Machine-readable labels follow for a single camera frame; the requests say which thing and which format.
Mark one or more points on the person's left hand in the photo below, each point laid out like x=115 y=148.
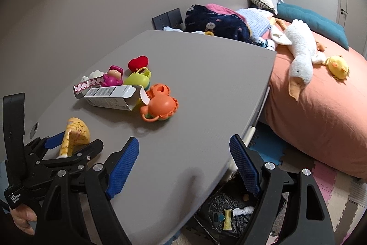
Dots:
x=24 y=217

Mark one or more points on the yellow chick plush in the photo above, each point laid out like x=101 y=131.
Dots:
x=338 y=67

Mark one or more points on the patterned white sock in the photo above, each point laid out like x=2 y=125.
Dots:
x=268 y=44

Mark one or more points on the pink doll figure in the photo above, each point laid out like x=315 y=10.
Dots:
x=113 y=77

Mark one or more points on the white cardboard box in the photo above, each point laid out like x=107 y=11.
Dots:
x=111 y=98

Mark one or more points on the small white toy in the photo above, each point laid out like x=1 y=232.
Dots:
x=94 y=74

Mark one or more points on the foam puzzle floor mat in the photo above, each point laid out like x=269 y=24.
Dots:
x=329 y=184

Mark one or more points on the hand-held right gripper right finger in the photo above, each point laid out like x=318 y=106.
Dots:
x=245 y=167

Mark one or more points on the crumpled white tissue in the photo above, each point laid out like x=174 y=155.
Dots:
x=243 y=210

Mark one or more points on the bed with orange cover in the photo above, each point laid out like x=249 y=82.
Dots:
x=315 y=121

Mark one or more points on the brown plush toy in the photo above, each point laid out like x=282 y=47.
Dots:
x=280 y=23

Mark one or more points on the light blue waffle blanket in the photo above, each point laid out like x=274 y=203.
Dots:
x=256 y=19

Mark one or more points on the teal cushion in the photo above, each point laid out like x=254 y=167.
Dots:
x=312 y=21

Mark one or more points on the black wall socket panel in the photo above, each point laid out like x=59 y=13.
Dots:
x=167 y=19

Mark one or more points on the navy printed blanket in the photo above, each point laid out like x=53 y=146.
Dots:
x=218 y=24

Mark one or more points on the yellow giraffe toy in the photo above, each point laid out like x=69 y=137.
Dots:
x=76 y=130

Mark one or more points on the white table leg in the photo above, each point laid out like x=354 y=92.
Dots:
x=252 y=134

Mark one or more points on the red plush heart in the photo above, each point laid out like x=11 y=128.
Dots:
x=138 y=62

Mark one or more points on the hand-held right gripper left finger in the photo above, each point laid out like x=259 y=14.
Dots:
x=123 y=169

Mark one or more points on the pink patterned paper strip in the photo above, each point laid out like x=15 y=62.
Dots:
x=86 y=85

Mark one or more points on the trash bin with black bag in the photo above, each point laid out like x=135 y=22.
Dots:
x=210 y=203

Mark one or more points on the white goose plush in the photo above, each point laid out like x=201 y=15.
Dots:
x=298 y=61

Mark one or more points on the green plastic toy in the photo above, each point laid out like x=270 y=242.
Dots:
x=136 y=80

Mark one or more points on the orange toy pot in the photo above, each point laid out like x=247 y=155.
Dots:
x=160 y=105

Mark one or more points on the yellow wrapper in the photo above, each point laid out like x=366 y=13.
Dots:
x=228 y=220

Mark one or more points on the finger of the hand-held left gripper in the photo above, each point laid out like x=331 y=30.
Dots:
x=54 y=141
x=86 y=151

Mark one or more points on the pink towel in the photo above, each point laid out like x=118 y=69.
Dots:
x=223 y=10

